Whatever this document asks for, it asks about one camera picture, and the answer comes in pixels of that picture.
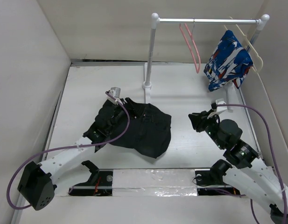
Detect blue patterned garment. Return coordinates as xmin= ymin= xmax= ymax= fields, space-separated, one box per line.
xmin=204 ymin=30 xmax=253 ymax=92

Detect black trousers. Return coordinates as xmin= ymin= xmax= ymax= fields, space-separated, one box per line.
xmin=93 ymin=98 xmax=172 ymax=159

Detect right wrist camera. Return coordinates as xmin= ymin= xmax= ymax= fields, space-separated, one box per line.
xmin=207 ymin=98 xmax=228 ymax=119

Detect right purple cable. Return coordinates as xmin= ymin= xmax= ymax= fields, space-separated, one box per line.
xmin=216 ymin=104 xmax=288 ymax=224

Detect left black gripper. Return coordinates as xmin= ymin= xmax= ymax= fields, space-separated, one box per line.
xmin=106 ymin=98 xmax=146 ymax=134

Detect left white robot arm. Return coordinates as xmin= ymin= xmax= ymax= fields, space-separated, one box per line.
xmin=14 ymin=99 xmax=130 ymax=210

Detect pink plastic hanger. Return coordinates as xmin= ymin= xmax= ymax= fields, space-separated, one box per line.
xmin=179 ymin=23 xmax=201 ymax=73

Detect white clothes rack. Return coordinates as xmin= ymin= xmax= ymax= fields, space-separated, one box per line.
xmin=141 ymin=13 xmax=270 ymax=112

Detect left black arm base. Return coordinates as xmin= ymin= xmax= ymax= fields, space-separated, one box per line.
xmin=68 ymin=161 xmax=113 ymax=196

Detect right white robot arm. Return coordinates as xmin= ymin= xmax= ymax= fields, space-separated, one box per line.
xmin=188 ymin=110 xmax=288 ymax=224

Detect cream plastic hanger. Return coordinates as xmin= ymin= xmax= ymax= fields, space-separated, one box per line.
xmin=234 ymin=14 xmax=270 ymax=74

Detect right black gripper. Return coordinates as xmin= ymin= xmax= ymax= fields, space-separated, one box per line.
xmin=188 ymin=108 xmax=225 ymax=149

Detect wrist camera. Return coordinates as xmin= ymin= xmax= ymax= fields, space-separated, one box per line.
xmin=106 ymin=87 xmax=123 ymax=105
xmin=207 ymin=98 xmax=228 ymax=119

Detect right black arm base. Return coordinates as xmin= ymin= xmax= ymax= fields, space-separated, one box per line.
xmin=193 ymin=159 xmax=232 ymax=187

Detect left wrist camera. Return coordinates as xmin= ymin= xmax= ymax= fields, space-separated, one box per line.
xmin=106 ymin=87 xmax=123 ymax=105

